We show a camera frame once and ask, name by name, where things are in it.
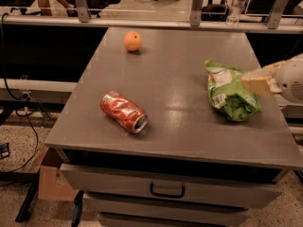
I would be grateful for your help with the metal railing frame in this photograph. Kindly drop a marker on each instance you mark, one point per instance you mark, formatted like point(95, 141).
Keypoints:
point(129, 13)

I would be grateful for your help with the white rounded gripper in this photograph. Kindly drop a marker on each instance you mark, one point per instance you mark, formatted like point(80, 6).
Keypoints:
point(291, 78)

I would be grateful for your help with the crushed red soda can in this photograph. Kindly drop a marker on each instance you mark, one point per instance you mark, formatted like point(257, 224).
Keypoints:
point(125, 112)

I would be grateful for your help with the clear plastic water bottle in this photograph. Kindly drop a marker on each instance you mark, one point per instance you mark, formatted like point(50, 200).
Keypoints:
point(235, 11)

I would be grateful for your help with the brown cardboard box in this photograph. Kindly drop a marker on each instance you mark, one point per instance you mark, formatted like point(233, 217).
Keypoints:
point(52, 184)

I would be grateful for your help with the grey drawer cabinet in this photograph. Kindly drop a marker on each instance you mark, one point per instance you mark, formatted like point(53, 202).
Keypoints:
point(142, 141)

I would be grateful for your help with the orange fruit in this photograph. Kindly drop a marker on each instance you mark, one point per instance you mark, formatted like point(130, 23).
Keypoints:
point(132, 41)

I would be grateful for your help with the green rice chip bag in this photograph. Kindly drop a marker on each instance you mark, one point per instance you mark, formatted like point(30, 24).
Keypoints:
point(226, 93)

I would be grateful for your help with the black drawer handle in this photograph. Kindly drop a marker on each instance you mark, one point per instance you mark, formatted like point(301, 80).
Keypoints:
point(167, 192)

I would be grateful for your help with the black bag on floor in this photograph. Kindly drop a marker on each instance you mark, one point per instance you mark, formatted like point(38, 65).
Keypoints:
point(215, 12)

